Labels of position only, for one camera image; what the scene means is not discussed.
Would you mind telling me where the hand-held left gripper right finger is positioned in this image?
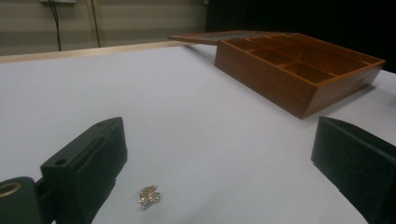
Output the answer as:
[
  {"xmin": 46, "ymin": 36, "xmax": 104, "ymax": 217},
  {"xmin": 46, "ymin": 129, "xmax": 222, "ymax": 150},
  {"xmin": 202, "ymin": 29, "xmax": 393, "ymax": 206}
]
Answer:
[{"xmin": 310, "ymin": 116, "xmax": 396, "ymax": 224}]

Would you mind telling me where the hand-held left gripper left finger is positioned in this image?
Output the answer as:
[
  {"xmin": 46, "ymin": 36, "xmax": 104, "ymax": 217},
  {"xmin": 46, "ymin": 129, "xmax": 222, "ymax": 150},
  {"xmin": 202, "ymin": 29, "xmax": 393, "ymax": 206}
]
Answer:
[{"xmin": 39, "ymin": 117, "xmax": 129, "ymax": 224}]

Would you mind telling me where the small gold sparkly brooch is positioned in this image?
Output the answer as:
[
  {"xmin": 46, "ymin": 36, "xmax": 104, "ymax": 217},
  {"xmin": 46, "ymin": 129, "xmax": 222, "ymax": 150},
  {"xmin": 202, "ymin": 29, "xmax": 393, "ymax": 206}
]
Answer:
[{"xmin": 138, "ymin": 184, "xmax": 163, "ymax": 210}]

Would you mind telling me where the wooden compartment jewelry box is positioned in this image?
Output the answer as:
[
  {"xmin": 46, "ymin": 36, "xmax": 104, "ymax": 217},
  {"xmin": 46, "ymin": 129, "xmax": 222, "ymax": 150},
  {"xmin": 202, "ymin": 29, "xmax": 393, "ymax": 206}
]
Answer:
[{"xmin": 167, "ymin": 30, "xmax": 388, "ymax": 120}]

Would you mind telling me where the black curtain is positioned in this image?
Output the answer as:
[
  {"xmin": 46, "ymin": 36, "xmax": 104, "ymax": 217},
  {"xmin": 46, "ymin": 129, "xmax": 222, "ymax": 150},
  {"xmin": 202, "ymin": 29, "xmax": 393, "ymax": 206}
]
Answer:
[{"xmin": 205, "ymin": 0, "xmax": 396, "ymax": 75}]

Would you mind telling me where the thin dark cable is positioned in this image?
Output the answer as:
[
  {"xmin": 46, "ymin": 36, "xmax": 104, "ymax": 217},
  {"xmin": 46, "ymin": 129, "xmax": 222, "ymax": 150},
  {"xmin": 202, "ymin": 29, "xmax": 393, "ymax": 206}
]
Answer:
[{"xmin": 89, "ymin": 0, "xmax": 102, "ymax": 49}]

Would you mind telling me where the black cable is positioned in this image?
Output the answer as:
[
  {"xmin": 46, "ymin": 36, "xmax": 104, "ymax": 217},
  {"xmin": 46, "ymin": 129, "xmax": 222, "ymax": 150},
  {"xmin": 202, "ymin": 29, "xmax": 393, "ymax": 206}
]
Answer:
[{"xmin": 48, "ymin": 0, "xmax": 63, "ymax": 52}]

